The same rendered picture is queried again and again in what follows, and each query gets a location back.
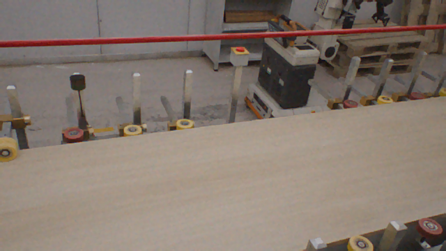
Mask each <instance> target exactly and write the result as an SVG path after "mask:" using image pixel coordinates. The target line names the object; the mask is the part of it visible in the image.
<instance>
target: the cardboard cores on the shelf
mask: <svg viewBox="0 0 446 251"><path fill-rule="evenodd" d="M276 16H277V15H273V11H272V10H224V23H229V22H267V20H268V19H275V18H276Z"/></svg>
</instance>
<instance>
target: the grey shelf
mask: <svg viewBox="0 0 446 251"><path fill-rule="evenodd" d="M271 4H272V5H271ZM294 5H295V0H207V3H206V18H205V27H204V31H205V34H223V33H265V32H266V31H267V30H269V28H268V23H267V22H229V23H224V10H272V11H273V15H279V14H283V15H284V16H287V17H288V18H290V19H291V18H292V15H293V9H294ZM270 8H271V9H270ZM282 22H285V21H284V20H283V19H281V18H280V19H279V25H280V27H281V28H282V27H283V24H282ZM205 34H204V35H205ZM265 43H266V42H265V38H248V39H232V40H205V41H204V43H203V54H202V57H206V55H207V56H208V57H209V58H210V60H212V61H213V63H214V64H215V65H214V69H213V70H214V71H215V72H217V66H218V63H219V62H227V61H230V60H229V59H230V53H231V48H233V47H244V48H245V49H246V50H247V51H248V52H249V59H248V61H251V60H261V57H262V53H263V46H264V44H265ZM205 53H206V55H205Z"/></svg>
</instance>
